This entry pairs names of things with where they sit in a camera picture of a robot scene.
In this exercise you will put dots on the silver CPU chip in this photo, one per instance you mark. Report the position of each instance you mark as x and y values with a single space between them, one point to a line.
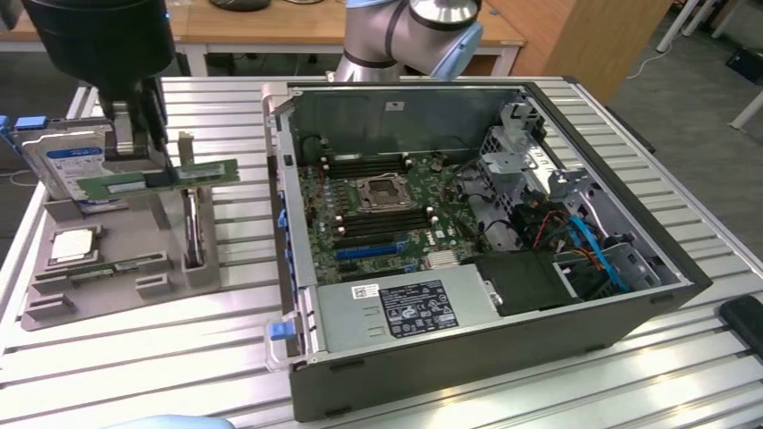
74 246

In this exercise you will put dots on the blue gloved hand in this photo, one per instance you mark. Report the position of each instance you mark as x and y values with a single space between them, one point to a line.
167 422

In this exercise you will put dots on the blue case latch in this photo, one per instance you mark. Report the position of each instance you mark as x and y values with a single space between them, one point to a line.
278 332

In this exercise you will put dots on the blue expansion slot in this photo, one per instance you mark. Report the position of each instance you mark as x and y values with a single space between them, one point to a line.
367 253

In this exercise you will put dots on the black RAM slot bank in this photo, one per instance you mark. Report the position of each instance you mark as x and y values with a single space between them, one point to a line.
367 162
387 223

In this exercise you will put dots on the silver metal disk bay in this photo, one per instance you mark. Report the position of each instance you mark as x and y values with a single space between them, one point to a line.
519 156

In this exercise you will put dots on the wooden cabinet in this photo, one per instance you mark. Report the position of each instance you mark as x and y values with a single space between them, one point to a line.
597 40

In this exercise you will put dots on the CPU socket with metal frame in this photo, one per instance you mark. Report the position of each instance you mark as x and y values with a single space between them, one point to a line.
382 192

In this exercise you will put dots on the silver hard disk blue label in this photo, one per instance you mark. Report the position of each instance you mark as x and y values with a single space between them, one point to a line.
63 165

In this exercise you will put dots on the wooden desk with white frame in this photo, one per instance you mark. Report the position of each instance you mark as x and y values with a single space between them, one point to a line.
269 22

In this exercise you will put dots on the white table leg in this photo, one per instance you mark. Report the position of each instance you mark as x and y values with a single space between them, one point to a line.
749 109

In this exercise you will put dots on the grey power supply with label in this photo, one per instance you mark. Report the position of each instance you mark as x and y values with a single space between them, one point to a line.
370 322

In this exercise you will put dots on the green motherboard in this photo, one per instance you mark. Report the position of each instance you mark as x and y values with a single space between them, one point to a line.
430 223

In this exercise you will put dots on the small silver heatsink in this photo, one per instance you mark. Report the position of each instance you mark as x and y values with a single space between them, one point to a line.
442 259

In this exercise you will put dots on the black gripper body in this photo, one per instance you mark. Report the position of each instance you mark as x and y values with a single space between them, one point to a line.
107 40

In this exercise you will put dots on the green RAM stick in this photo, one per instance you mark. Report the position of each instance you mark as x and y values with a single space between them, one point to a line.
114 185
102 269

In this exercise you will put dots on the black box on floor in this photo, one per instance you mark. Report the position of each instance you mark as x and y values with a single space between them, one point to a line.
745 66

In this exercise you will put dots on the black open PC case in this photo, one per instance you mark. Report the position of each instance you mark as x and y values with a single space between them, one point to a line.
477 366

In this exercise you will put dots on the grey parts rack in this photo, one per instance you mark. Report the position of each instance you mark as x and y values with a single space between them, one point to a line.
131 241

